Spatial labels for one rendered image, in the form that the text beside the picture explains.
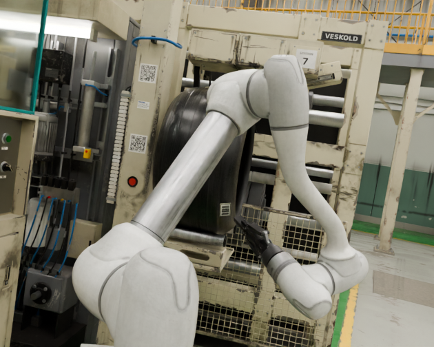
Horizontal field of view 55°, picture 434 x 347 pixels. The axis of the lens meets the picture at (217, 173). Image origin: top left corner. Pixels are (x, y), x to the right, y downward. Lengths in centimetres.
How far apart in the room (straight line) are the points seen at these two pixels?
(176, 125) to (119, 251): 67
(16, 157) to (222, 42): 101
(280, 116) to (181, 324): 55
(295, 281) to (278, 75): 57
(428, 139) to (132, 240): 1022
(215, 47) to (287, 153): 101
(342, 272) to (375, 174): 954
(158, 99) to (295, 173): 81
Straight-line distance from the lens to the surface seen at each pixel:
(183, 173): 106
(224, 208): 153
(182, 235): 166
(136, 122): 178
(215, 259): 163
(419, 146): 1092
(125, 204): 180
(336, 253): 129
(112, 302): 89
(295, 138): 109
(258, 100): 111
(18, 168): 170
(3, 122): 160
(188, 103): 158
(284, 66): 108
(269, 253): 132
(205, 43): 202
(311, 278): 124
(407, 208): 1085
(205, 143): 109
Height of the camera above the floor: 126
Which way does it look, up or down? 4 degrees down
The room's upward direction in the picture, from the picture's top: 9 degrees clockwise
